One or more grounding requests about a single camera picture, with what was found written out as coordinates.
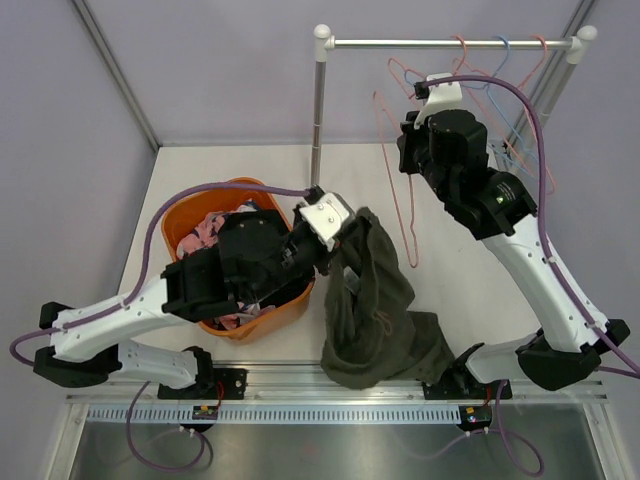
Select black shorts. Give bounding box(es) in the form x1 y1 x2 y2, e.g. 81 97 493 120
232 209 314 307

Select pink shark print shorts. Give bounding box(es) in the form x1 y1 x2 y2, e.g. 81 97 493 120
176 199 276 331

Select blue wire hanger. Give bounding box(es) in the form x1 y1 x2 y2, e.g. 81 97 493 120
403 35 539 174

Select pink wire hanger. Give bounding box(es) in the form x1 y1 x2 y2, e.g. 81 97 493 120
387 34 489 96
452 34 557 195
372 90 420 269

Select olive green shorts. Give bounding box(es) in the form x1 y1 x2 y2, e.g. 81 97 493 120
320 207 455 390

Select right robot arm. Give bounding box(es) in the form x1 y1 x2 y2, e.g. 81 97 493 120
396 109 630 397

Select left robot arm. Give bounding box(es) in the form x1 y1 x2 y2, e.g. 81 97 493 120
33 204 354 399

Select orange plastic laundry basket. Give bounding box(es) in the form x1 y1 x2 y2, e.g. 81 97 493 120
162 178 315 343

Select white and steel clothes rack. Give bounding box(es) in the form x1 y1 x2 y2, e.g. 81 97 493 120
310 24 598 184

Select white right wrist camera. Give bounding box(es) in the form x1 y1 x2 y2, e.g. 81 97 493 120
414 72 462 129

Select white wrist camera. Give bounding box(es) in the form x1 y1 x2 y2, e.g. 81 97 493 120
299 192 356 252
414 72 462 129

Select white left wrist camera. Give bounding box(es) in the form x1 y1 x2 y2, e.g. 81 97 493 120
299 192 356 252

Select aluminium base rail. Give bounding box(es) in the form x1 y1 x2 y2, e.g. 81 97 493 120
64 357 609 406

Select white slotted cable duct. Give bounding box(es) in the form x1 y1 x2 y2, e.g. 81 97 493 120
86 404 462 425

